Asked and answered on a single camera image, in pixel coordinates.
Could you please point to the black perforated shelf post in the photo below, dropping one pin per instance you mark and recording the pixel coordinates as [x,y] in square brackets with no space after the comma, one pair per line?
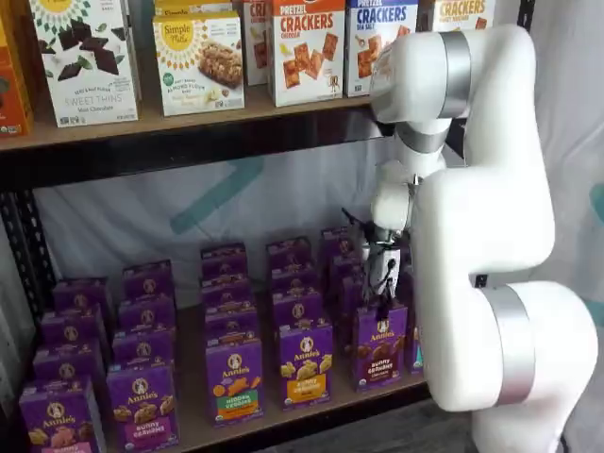
[23,236]

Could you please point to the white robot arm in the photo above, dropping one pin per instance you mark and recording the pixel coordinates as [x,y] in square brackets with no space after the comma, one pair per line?
[495,212]

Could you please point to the purple box with orange label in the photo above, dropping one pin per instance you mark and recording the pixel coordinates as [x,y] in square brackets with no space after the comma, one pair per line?
[307,368]

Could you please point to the black upper shelf beam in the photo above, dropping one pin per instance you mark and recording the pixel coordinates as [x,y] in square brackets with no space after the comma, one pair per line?
[141,160]

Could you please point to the yellow Simple Mills box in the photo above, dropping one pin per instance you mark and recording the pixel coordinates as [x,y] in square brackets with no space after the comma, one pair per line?
[189,5]

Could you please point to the purple Hidden Veggies box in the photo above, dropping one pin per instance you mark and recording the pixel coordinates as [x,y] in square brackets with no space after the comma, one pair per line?
[233,377]

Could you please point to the orange snack box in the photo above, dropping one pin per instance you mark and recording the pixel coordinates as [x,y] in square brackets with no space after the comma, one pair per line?
[11,94]

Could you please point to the purple box with teal label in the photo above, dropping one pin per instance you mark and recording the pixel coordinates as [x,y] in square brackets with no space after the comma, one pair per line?
[414,351]

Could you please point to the purple box with magenta label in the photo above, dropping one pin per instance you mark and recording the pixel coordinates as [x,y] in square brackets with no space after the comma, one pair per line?
[141,406]

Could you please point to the yellow crackers box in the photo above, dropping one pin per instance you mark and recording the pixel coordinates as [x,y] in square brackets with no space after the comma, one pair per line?
[462,11]

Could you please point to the purple chocolate Bunny Grahams box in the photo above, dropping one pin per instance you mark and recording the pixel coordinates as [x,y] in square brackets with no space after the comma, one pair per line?
[377,358]

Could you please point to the purple Annie's snack box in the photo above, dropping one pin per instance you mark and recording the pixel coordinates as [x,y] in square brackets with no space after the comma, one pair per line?
[229,312]
[148,283]
[146,313]
[224,271]
[66,365]
[340,240]
[80,297]
[340,266]
[297,309]
[71,330]
[141,349]
[292,280]
[351,302]
[222,251]
[408,302]
[226,295]
[231,330]
[288,252]

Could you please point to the purple box with pink label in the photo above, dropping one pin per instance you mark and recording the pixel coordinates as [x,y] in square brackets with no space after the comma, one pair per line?
[61,415]

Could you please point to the blue sea salt crackers box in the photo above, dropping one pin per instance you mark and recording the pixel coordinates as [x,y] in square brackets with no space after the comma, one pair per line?
[363,47]

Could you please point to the black lower shelf beam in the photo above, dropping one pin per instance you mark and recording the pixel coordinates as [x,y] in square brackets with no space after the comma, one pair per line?
[330,419]

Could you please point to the narrow pretzel crackers box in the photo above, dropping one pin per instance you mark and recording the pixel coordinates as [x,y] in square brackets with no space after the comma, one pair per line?
[255,47]

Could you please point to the cheddar pretzel crackers box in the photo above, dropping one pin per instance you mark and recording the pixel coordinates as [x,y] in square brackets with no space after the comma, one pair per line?
[307,56]

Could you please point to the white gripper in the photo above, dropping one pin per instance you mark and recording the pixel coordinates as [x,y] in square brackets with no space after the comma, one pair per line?
[383,257]

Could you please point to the upper wooden shelf board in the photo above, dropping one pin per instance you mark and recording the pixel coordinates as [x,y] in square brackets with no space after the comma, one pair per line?
[141,129]

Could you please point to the black shelf beam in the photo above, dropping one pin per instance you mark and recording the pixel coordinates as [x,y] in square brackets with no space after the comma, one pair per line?
[330,419]
[141,160]

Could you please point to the white Sweet Thins box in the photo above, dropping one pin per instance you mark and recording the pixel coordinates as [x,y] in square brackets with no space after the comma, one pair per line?
[89,94]

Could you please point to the Simple Mills bar box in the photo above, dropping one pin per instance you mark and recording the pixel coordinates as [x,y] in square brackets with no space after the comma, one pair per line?
[198,61]

